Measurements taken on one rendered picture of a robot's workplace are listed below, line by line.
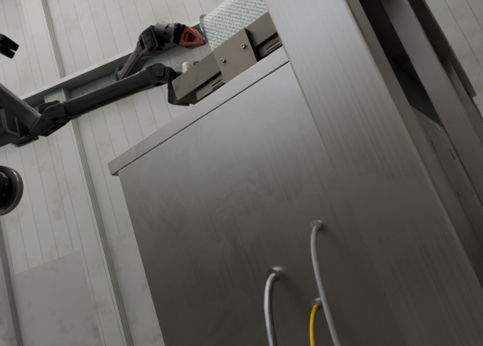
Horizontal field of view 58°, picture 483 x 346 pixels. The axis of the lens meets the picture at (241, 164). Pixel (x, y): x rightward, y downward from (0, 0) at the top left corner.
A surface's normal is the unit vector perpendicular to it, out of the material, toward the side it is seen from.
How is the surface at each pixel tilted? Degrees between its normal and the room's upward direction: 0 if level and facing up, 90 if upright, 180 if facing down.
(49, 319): 90
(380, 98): 90
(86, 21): 90
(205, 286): 90
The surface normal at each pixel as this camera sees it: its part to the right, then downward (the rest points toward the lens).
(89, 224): -0.19, -0.21
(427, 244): -0.55, -0.04
